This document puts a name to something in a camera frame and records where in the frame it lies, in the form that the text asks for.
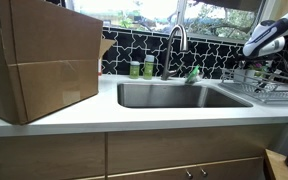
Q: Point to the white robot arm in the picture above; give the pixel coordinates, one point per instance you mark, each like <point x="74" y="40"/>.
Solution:
<point x="267" y="33"/>

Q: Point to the stainless steel sink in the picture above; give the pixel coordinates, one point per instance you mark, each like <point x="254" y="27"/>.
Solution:
<point x="157" y="95"/>

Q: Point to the short green soap bottle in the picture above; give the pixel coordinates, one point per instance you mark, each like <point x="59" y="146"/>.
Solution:
<point x="134" y="70"/>

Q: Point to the tall green soap bottle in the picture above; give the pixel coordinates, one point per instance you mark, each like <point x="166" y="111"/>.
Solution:
<point x="148" y="68"/>

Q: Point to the silver gooseneck faucet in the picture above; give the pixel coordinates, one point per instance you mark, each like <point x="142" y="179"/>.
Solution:
<point x="166" y="66"/>

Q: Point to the green sponge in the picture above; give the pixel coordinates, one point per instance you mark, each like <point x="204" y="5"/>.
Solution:
<point x="192" y="75"/>

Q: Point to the wooden kitchen cabinet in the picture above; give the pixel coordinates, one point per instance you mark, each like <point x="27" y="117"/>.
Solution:
<point x="150" y="150"/>

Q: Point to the kitchen window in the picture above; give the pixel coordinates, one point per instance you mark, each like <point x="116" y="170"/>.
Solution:
<point x="150" y="13"/>

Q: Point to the round metal cabinet knob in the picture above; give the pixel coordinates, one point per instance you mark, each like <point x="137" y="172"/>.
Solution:
<point x="203" y="172"/>
<point x="189" y="173"/>

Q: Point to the brown cardboard box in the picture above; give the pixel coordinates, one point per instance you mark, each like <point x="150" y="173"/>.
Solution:
<point x="50" y="66"/>

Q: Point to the grey utensil holder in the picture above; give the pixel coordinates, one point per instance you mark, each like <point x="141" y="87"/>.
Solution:
<point x="245" y="75"/>

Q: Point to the potted plant purple flower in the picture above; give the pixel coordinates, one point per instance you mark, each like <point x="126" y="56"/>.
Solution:
<point x="259" y="65"/>

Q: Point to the wooden table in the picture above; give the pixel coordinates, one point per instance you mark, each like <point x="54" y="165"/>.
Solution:
<point x="277" y="166"/>

